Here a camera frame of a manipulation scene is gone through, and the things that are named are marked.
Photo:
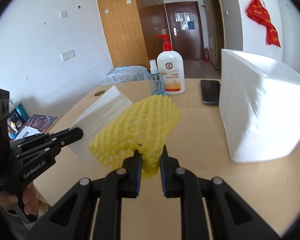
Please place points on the wall switch plates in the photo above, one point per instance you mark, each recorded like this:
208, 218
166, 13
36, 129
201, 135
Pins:
67, 55

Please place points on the black smartphone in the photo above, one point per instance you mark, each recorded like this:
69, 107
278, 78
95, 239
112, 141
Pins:
210, 92

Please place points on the dark brown entrance door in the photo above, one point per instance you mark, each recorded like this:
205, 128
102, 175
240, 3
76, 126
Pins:
185, 29

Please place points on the red fire extinguisher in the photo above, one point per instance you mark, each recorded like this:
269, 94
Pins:
207, 54

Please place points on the blue cup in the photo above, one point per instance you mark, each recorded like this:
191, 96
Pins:
21, 111

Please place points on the white styrofoam box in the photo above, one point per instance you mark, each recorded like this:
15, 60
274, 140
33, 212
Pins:
259, 104

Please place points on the wooden wardrobe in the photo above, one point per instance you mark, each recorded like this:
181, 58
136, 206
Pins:
131, 29

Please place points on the white lotion pump bottle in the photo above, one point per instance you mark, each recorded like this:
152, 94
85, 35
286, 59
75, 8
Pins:
171, 67

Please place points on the light blue crumpled cloth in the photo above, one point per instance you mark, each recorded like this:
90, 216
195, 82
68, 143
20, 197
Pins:
126, 74

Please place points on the small clear spray bottle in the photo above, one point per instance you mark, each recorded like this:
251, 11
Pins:
157, 85

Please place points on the left hand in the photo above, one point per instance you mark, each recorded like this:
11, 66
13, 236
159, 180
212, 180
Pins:
29, 199

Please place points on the red hanging bags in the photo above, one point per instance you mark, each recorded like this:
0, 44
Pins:
258, 13

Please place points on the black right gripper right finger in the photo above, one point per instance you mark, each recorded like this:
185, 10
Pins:
210, 208

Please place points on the yellow foam fruit net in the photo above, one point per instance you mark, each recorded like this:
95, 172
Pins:
144, 126

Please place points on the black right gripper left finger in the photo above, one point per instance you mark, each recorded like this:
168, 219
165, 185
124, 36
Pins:
91, 209

